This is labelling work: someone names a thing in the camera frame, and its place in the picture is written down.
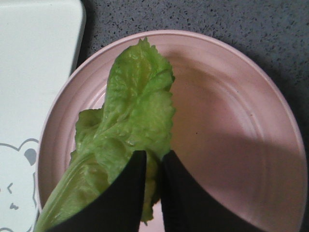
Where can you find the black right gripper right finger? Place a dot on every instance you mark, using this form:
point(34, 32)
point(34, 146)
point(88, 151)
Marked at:
point(187, 207)

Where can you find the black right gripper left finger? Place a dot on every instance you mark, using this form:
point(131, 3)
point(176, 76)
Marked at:
point(118, 208)

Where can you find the pink round plate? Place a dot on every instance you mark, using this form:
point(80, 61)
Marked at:
point(233, 129)

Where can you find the green lettuce leaf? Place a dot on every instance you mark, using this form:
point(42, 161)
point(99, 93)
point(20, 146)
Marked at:
point(136, 115)

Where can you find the white bear-print serving tray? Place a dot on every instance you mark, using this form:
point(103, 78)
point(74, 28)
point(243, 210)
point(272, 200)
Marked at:
point(40, 42)

